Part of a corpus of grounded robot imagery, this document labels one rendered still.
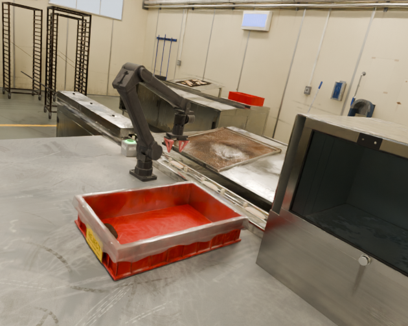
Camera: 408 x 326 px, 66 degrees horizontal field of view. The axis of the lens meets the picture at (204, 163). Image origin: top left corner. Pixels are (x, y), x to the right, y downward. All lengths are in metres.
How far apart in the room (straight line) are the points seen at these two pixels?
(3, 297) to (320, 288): 0.76
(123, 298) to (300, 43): 5.25
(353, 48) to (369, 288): 4.60
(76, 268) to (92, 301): 0.13
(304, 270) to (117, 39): 8.57
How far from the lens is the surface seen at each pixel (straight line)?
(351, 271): 0.88
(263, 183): 1.51
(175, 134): 1.62
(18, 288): 0.90
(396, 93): 4.94
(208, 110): 4.53
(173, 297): 0.86
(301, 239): 0.93
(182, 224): 1.16
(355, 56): 5.22
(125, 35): 9.25
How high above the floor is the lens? 1.39
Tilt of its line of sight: 18 degrees down
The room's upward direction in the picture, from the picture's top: 11 degrees clockwise
